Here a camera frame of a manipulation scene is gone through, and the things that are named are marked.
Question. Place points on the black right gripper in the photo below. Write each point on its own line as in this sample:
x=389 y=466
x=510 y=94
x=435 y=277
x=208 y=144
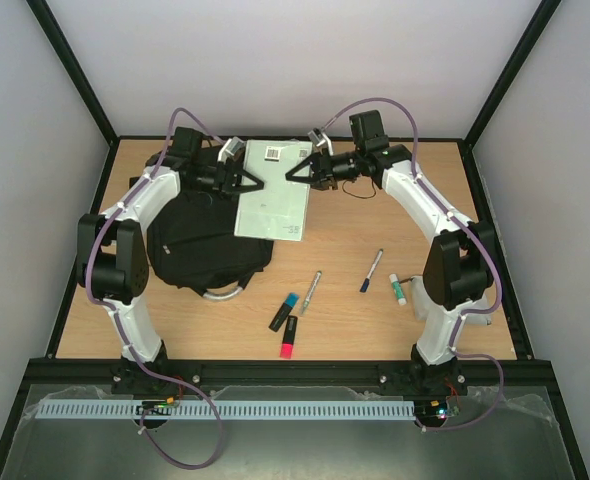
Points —
x=318 y=170

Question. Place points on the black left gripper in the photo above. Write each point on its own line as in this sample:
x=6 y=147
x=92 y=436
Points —
x=233 y=180

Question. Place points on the grey notebook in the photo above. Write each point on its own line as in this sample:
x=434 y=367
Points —
x=278 y=210

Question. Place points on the black backpack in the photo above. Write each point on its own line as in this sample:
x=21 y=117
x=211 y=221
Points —
x=191 y=242

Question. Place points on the grey pencil pouch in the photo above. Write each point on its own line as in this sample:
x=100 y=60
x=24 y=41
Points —
x=422 y=302

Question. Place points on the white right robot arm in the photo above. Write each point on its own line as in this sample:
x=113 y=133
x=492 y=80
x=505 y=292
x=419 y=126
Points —
x=460 y=264

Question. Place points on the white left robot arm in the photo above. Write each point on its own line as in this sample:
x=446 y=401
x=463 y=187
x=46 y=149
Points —
x=112 y=263

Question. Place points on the green marker pen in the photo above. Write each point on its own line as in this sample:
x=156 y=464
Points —
x=310 y=292

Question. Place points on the blue marker pen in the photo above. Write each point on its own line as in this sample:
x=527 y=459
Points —
x=366 y=282

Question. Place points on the blue highlighter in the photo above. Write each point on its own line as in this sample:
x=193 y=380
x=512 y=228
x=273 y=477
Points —
x=283 y=312

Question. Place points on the white glue stick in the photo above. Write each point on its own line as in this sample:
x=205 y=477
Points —
x=397 y=288

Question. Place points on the pink highlighter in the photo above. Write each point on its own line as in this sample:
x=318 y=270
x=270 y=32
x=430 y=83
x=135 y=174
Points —
x=289 y=336

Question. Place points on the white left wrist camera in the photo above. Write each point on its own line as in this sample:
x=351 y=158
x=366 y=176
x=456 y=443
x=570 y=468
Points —
x=230 y=148

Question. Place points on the grey slotted cable duct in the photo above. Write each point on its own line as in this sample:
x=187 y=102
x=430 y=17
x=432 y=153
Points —
x=227 y=409

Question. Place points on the black aluminium frame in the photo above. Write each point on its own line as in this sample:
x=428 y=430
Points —
x=524 y=371

